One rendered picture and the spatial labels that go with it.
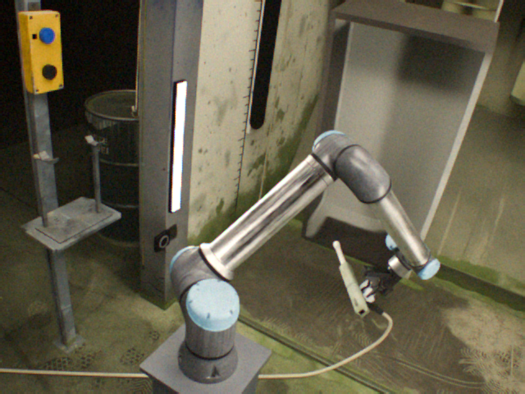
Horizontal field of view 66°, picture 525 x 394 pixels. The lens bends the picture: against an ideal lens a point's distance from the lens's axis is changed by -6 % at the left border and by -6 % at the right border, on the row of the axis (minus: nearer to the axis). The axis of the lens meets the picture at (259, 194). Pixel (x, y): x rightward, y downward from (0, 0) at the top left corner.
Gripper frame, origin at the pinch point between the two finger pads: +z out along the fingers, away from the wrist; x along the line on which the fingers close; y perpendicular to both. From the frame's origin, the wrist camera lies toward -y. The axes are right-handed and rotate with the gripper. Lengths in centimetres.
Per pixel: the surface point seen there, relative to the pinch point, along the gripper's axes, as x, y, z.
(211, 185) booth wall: 70, -62, 25
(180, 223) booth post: 49, -66, 44
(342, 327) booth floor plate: 30, 37, 33
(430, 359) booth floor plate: 6, 74, 9
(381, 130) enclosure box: 59, -18, -57
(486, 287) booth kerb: 57, 119, -33
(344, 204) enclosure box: 76, 8, -11
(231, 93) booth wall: 78, -84, -19
